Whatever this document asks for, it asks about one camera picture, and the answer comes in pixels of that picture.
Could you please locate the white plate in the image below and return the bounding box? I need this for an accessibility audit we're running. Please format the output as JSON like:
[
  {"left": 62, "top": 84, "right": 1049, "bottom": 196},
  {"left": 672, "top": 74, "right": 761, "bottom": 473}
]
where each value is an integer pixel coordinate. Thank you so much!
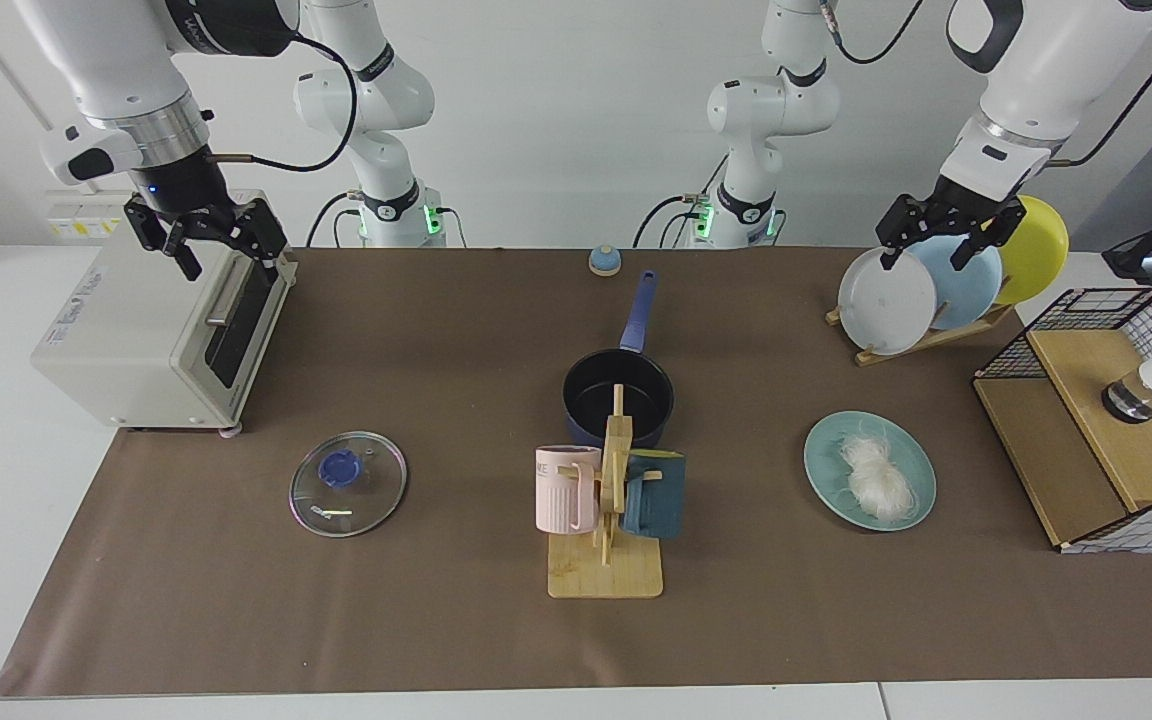
[{"left": 838, "top": 247, "right": 939, "bottom": 356}]

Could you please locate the black pan with blue handle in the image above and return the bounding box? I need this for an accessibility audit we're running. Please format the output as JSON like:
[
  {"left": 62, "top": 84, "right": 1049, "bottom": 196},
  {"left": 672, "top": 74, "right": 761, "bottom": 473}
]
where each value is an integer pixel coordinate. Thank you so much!
[{"left": 563, "top": 270, "right": 675, "bottom": 448}]

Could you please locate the white vermicelli bundle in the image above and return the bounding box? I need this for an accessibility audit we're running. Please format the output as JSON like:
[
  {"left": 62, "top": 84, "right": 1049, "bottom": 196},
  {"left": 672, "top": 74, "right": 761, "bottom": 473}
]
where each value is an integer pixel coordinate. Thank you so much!
[{"left": 839, "top": 420, "right": 918, "bottom": 524}]

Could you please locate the black arm base cable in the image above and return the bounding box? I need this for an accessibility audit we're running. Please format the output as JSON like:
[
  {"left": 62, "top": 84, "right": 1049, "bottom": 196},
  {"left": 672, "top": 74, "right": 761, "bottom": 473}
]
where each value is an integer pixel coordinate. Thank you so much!
[
  {"left": 632, "top": 150, "right": 729, "bottom": 249},
  {"left": 306, "top": 190, "right": 367, "bottom": 249}
]

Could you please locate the yellow plate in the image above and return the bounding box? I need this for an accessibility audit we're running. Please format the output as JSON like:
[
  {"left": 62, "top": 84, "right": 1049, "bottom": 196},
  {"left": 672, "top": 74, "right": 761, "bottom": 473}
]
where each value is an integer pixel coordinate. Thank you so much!
[{"left": 994, "top": 195, "right": 1070, "bottom": 306}]

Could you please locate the light blue plate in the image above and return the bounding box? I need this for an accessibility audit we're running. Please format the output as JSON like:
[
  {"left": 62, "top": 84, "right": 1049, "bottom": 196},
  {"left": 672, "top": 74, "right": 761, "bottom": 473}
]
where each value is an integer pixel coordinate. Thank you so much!
[{"left": 911, "top": 235, "right": 1004, "bottom": 331}]

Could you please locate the pale toaster oven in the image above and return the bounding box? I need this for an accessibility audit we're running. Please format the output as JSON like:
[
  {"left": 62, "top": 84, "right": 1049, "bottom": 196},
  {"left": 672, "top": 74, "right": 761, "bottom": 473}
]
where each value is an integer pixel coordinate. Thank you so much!
[{"left": 31, "top": 188, "right": 299, "bottom": 439}]

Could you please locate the wire basket with wooden floor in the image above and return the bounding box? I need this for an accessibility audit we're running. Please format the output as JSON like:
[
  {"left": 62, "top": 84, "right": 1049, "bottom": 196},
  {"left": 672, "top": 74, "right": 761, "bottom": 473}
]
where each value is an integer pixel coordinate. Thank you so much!
[{"left": 973, "top": 287, "right": 1152, "bottom": 554}]

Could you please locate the brown table cloth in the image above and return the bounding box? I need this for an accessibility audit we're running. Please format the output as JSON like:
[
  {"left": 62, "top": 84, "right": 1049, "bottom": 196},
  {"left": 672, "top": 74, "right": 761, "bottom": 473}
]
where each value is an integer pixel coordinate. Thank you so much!
[{"left": 0, "top": 247, "right": 1152, "bottom": 698}]

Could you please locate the dark teal cup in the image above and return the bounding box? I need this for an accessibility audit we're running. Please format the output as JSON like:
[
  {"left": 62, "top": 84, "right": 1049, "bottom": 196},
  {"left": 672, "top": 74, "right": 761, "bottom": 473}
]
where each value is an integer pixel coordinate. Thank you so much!
[{"left": 622, "top": 452, "right": 687, "bottom": 541}]

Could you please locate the pink ribbed cup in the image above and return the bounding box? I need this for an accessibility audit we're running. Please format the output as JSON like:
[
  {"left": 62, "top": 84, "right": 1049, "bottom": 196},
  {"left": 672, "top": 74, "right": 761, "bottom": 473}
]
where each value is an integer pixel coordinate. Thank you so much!
[{"left": 535, "top": 446, "right": 603, "bottom": 535}]

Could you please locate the wooden plate rack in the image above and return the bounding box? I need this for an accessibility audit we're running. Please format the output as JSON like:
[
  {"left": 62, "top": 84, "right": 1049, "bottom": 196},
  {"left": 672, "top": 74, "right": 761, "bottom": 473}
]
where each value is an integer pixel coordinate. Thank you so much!
[{"left": 826, "top": 303, "right": 1015, "bottom": 367}]

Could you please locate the glass lid with blue knob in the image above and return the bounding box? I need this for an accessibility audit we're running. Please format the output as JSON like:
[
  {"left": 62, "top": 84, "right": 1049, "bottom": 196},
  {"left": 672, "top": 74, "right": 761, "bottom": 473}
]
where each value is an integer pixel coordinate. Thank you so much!
[{"left": 289, "top": 431, "right": 408, "bottom": 539}]

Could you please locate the wooden cup stand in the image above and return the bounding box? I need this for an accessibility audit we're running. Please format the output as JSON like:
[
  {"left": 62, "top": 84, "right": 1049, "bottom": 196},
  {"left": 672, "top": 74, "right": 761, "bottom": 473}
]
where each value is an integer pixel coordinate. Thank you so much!
[{"left": 548, "top": 384, "right": 664, "bottom": 600}]

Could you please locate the teal plate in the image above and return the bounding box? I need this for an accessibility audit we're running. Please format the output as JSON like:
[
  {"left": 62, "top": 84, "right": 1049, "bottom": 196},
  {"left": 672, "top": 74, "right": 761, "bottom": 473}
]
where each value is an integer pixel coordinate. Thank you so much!
[{"left": 803, "top": 410, "right": 938, "bottom": 533}]

